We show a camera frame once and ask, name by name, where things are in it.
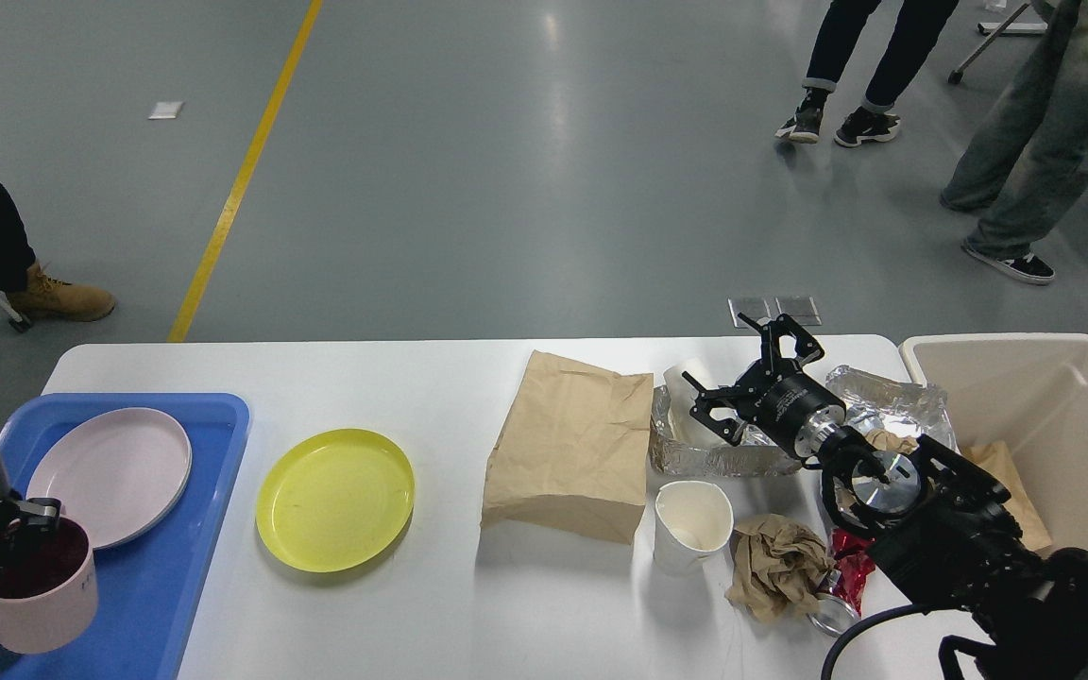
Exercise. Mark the pink mug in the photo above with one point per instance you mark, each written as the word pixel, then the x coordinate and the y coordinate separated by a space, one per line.
pixel 48 595

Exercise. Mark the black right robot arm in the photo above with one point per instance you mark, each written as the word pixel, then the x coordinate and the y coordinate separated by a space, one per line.
pixel 936 522

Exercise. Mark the white paper cup in tray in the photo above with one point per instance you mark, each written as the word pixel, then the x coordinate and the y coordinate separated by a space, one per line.
pixel 682 397

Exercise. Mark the brown paper bag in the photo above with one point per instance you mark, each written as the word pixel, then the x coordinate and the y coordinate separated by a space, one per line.
pixel 572 452

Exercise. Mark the crumpled foil sheet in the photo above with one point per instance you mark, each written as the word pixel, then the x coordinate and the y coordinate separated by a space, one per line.
pixel 901 408

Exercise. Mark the pink plate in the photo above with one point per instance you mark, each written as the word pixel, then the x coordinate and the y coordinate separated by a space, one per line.
pixel 117 474

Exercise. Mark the red wrapper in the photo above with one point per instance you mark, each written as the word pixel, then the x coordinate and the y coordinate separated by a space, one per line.
pixel 853 565

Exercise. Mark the metal floor socket plates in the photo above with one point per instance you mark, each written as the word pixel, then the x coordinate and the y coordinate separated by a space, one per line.
pixel 759 310

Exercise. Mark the white floor marker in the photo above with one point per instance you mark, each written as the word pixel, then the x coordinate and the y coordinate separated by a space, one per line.
pixel 165 111

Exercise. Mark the office chair base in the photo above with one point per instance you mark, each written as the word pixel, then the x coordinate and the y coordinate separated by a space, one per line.
pixel 1009 25

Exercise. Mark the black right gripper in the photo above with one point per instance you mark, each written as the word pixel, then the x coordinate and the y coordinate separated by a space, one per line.
pixel 798 414

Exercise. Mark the crumpled brown paper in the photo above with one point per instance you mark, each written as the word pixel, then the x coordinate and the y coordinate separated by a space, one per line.
pixel 778 566

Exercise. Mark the metal can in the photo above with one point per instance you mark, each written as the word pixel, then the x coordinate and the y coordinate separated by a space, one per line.
pixel 832 615

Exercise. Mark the aluminium foil tray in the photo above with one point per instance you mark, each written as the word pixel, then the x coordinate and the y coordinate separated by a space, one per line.
pixel 669 455

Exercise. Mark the beige plastic bin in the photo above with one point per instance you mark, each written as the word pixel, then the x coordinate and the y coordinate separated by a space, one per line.
pixel 1029 391

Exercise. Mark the blue plastic tray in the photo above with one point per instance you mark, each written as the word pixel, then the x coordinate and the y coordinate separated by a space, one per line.
pixel 148 588

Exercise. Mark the yellow plate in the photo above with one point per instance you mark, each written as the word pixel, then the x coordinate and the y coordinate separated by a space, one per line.
pixel 335 501

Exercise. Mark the brown paper in bin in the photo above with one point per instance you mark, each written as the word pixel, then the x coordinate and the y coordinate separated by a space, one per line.
pixel 997 459

